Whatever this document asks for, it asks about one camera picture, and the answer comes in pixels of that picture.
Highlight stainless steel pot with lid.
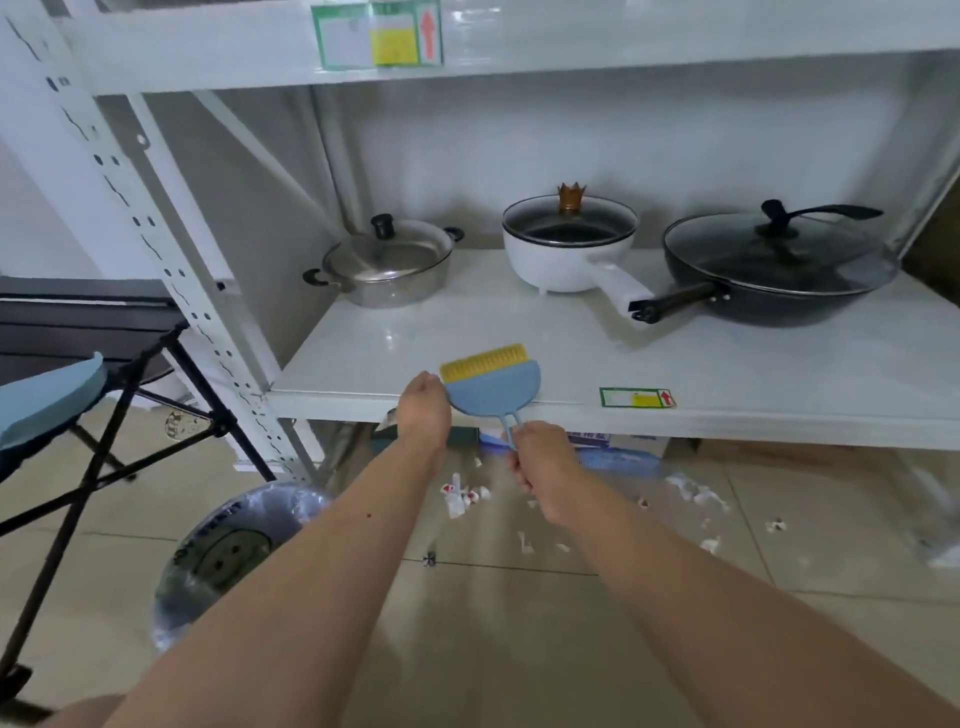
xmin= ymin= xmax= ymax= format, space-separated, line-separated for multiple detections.
xmin=302 ymin=213 xmax=466 ymax=310

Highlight blue brush yellow bristles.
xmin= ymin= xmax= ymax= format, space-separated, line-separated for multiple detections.
xmin=438 ymin=343 xmax=543 ymax=451

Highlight trash bin with plastic liner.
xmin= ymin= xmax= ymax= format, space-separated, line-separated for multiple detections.
xmin=149 ymin=481 xmax=331 ymax=654

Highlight white electric pot glass lid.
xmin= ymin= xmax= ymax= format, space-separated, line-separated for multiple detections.
xmin=500 ymin=182 xmax=658 ymax=325

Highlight blue plastic dustpan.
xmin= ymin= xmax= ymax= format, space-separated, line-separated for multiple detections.
xmin=0 ymin=352 xmax=109 ymax=451

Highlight blue white cardboard box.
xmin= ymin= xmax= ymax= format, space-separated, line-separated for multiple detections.
xmin=479 ymin=428 xmax=673 ymax=481

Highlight person's left knee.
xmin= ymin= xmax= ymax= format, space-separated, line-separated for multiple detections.
xmin=37 ymin=693 xmax=125 ymax=728

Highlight flat green yellow shelf label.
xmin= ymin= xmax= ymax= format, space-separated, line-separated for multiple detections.
xmin=311 ymin=0 xmax=445 ymax=72
xmin=599 ymin=386 xmax=678 ymax=411

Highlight person's right forearm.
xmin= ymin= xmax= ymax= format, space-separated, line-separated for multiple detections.
xmin=554 ymin=487 xmax=960 ymax=728

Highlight white metal shelf rack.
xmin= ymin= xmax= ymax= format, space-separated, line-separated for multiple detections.
xmin=0 ymin=0 xmax=960 ymax=481

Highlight pile of paper scraps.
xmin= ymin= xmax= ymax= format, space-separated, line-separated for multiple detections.
xmin=438 ymin=468 xmax=790 ymax=558

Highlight person's left hand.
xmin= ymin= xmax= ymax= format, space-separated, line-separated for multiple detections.
xmin=395 ymin=371 xmax=453 ymax=470

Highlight black frying pan with lid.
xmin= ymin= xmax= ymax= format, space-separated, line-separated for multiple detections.
xmin=628 ymin=198 xmax=901 ymax=329

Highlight person's right hand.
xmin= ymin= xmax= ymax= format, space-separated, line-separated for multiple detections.
xmin=506 ymin=421 xmax=594 ymax=526

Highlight person's left forearm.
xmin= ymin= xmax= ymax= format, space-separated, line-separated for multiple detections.
xmin=104 ymin=442 xmax=451 ymax=728

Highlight black slatted folding table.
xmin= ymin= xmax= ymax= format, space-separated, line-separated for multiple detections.
xmin=0 ymin=275 xmax=279 ymax=706

